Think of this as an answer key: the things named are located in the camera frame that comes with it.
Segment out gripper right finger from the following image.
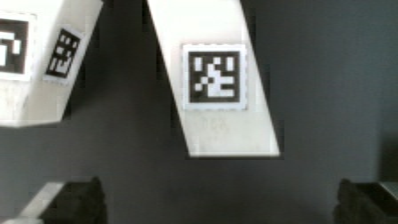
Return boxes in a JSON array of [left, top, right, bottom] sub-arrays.
[[333, 179, 398, 224]]

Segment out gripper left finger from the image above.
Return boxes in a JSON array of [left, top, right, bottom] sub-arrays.
[[11, 176, 111, 224]]

